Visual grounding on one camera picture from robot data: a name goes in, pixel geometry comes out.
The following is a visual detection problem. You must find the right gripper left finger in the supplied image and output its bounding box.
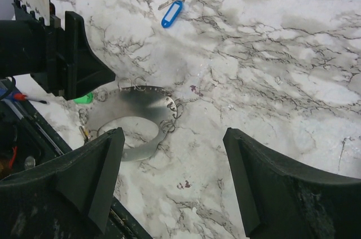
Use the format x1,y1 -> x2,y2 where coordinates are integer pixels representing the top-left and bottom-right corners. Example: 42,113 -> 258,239
1,128 -> 125,238

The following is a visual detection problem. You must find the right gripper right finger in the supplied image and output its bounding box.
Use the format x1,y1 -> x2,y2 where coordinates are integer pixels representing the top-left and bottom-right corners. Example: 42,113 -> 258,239
223,128 -> 360,238

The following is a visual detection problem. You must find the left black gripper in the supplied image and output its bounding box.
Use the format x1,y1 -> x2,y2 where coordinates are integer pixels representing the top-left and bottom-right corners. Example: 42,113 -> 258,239
1,0 -> 116,100

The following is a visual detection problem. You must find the key with blue tag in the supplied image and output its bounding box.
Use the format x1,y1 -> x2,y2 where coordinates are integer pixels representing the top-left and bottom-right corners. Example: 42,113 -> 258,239
158,0 -> 185,28

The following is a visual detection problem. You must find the key with green tag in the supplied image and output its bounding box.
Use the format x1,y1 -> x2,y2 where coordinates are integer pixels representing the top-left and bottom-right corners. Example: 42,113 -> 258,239
73,92 -> 94,104

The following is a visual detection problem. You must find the key with yellow tag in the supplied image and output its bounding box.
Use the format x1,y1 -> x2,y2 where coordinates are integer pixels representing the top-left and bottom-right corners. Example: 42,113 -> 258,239
78,108 -> 97,144

